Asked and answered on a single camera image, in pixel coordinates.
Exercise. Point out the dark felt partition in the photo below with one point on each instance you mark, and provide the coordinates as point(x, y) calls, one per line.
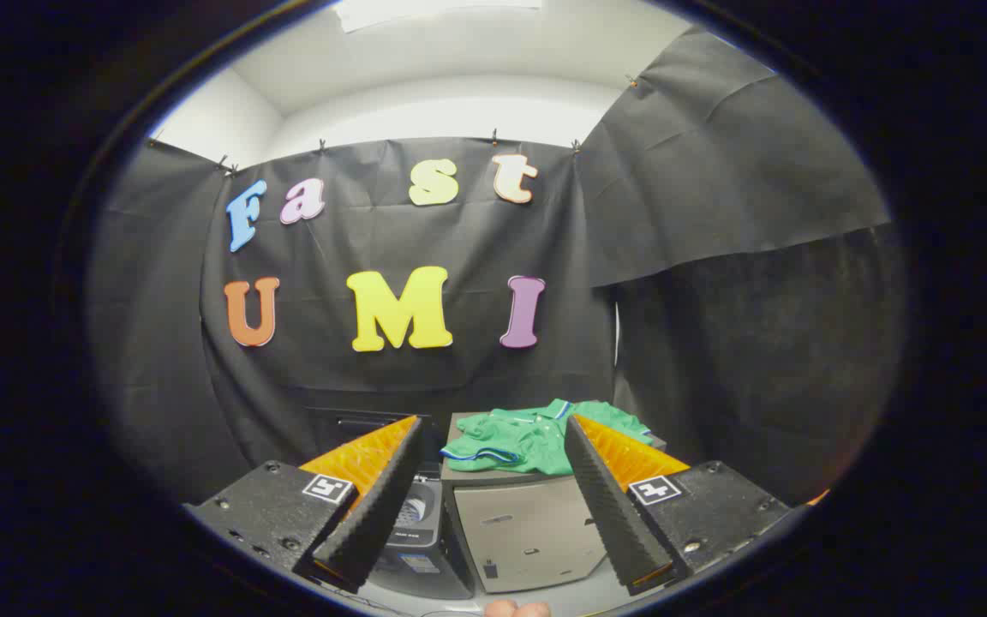
point(768, 360)

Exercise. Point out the white ceiling light panel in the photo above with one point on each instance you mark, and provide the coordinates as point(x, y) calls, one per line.
point(433, 10)

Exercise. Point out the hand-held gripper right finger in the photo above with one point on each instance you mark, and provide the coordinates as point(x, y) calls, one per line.
point(609, 514)

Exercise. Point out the dark grey washing machine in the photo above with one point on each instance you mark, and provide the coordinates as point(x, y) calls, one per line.
point(425, 527)

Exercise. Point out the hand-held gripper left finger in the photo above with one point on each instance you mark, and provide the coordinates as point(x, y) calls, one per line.
point(378, 514)

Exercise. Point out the black backdrop cloth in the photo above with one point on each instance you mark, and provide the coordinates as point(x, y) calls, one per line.
point(459, 240)

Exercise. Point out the green polo shirt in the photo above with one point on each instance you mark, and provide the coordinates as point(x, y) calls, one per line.
point(528, 441)

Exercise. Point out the grey metal cabinet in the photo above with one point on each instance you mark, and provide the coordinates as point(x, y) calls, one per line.
point(528, 531)

